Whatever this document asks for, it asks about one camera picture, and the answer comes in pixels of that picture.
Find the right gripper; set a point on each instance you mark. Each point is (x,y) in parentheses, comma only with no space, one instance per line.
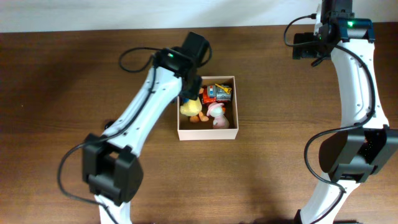
(304,50)

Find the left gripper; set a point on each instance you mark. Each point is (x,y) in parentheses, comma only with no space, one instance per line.
(193,91)

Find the red grey toy truck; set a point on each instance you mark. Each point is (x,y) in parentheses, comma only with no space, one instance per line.
(216,94)

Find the yellow plush duck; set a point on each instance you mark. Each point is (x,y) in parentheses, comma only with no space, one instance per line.
(193,109)

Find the pink hat duck figurine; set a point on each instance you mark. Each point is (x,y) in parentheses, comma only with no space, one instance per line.
(216,111)

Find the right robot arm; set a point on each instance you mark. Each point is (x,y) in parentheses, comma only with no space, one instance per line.
(364,142)

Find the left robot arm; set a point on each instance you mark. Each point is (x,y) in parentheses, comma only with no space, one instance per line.
(110,161)

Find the pink open cardboard box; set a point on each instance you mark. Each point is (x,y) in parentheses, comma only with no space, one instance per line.
(188,131)

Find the black round cap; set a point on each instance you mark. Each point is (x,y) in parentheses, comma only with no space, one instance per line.
(108,124)

